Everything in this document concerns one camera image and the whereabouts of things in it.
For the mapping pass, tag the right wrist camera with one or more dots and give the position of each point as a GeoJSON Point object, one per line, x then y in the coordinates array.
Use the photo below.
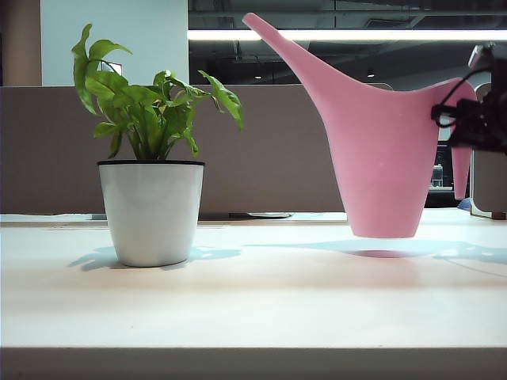
{"type": "Point", "coordinates": [481, 55]}

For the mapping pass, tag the beige rounded partition panel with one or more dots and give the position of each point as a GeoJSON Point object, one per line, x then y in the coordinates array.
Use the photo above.
{"type": "Point", "coordinates": [489, 186]}

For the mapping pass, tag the green leafy plant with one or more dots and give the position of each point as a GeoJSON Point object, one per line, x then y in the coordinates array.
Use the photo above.
{"type": "Point", "coordinates": [146, 115]}

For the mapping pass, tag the small blue object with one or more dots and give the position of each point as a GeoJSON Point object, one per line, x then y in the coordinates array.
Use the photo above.
{"type": "Point", "coordinates": [464, 204]}

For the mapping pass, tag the white plant pot black rim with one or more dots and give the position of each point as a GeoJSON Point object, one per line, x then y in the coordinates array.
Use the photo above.
{"type": "Point", "coordinates": [150, 213]}

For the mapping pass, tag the brown desk divider panel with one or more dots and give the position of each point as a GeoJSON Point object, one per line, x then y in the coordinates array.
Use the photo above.
{"type": "Point", "coordinates": [277, 150]}

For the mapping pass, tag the flat grey disc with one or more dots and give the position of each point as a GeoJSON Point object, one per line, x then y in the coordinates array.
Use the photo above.
{"type": "Point", "coordinates": [269, 215]}

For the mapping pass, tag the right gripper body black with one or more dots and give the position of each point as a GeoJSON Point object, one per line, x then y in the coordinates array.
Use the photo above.
{"type": "Point", "coordinates": [481, 126]}

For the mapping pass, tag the pink plastic watering can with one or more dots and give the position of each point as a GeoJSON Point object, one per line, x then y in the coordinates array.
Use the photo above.
{"type": "Point", "coordinates": [380, 166]}

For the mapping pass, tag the long ceiling light strip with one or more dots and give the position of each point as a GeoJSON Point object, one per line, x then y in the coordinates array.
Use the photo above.
{"type": "Point", "coordinates": [396, 35]}

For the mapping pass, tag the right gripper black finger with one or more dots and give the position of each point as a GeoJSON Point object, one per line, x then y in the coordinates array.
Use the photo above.
{"type": "Point", "coordinates": [445, 109]}

